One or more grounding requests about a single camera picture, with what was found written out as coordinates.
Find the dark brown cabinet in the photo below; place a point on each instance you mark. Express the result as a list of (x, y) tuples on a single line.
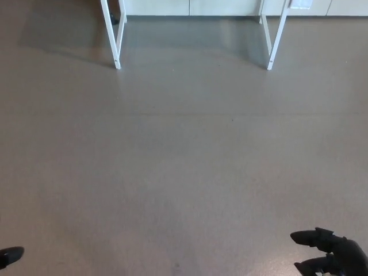
[(113, 8)]

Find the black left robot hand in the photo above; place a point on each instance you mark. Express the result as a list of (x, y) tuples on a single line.
[(11, 254)]

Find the pale label sheet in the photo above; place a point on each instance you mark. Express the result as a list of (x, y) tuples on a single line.
[(300, 3)]

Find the white plain cabinet door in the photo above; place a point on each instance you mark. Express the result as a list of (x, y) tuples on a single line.
[(348, 7), (224, 7)]

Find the white lettered cabinet door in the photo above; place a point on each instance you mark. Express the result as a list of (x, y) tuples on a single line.
[(158, 7)]

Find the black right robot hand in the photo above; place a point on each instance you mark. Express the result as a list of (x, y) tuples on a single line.
[(342, 253)]

